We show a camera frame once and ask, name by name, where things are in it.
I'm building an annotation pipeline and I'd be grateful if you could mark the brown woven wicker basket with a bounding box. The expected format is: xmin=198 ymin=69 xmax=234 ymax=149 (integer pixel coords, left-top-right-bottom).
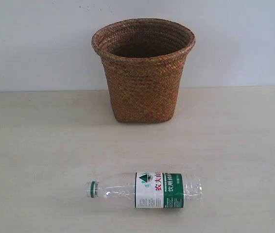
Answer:
xmin=91 ymin=18 xmax=196 ymax=123

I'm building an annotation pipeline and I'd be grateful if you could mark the clear plastic water bottle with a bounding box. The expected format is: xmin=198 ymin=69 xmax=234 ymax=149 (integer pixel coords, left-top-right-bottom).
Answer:
xmin=86 ymin=171 xmax=202 ymax=209

